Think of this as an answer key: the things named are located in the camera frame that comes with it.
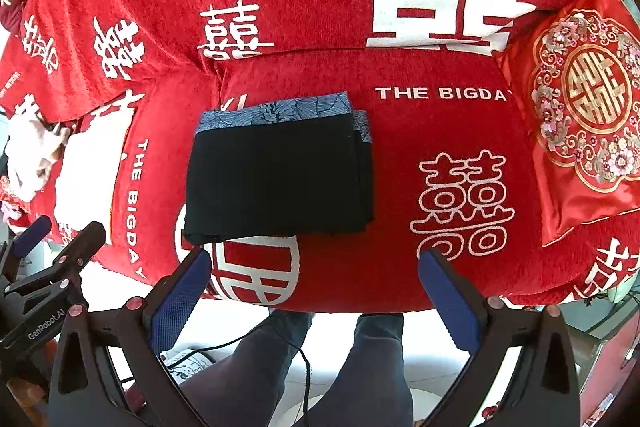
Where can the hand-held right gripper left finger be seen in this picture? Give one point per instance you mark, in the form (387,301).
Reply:
(180,302)

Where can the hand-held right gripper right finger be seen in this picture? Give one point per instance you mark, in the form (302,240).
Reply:
(450,302)

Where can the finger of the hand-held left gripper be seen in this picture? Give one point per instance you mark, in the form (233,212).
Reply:
(31,237)
(87,239)

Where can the black pants with blue waistband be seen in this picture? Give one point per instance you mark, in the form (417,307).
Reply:
(280,177)

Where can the white patterned slipper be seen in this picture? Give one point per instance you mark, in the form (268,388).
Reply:
(192,364)

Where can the white crumpled cloth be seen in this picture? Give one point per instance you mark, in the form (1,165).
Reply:
(30,157)

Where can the person's left leg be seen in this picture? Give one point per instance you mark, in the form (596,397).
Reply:
(250,362)

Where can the person's leg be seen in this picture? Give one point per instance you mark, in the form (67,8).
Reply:
(250,362)
(370,372)

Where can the person's right leg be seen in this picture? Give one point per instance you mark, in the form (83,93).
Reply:
(370,372)

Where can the glass coffee table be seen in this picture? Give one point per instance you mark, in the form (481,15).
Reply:
(615,312)

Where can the red embroidered cushion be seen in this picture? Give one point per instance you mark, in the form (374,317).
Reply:
(590,107)

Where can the red printed sofa cover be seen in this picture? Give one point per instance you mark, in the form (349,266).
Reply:
(310,7)

